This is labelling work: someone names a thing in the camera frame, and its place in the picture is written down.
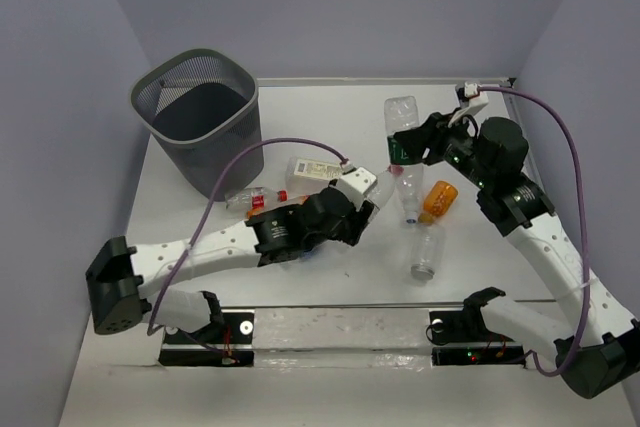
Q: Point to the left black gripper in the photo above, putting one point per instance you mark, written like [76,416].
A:
[356,223]

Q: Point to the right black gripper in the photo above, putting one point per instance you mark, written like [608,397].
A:
[430,135]

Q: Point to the green-label clear bottle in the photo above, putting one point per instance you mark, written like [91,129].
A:
[400,114]

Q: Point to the clear unlabelled blue-ring bottle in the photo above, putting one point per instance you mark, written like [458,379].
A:
[409,183]

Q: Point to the red-label Nongfu water bottle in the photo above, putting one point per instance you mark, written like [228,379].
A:
[385,186]

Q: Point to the blue-label water bottle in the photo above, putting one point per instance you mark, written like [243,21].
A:
[306,258]

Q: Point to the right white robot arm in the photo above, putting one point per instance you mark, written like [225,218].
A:
[597,344]

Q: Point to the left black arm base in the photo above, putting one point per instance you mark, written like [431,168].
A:
[221,346]

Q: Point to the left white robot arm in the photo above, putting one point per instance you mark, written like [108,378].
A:
[129,285]

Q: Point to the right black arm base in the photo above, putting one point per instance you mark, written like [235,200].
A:
[459,342]

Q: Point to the grey mesh waste bin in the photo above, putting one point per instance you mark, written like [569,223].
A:
[202,108]

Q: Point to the orange juice bottle white cap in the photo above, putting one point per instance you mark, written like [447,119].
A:
[259,209]

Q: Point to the large clear beige-label bottle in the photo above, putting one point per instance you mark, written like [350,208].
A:
[305,176]

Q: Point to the small red-label cola bottle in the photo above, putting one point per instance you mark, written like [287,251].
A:
[254,198]

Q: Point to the clear jar silver lid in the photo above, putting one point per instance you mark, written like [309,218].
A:
[427,250]

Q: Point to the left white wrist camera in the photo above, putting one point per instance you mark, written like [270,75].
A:
[355,183]

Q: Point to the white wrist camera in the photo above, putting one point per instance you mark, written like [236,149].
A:
[355,183]
[472,99]

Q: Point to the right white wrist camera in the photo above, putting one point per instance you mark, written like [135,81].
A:
[472,99]

